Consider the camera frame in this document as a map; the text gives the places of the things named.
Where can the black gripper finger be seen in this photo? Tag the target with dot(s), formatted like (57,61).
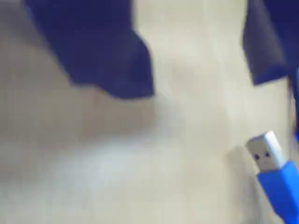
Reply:
(268,42)
(100,46)

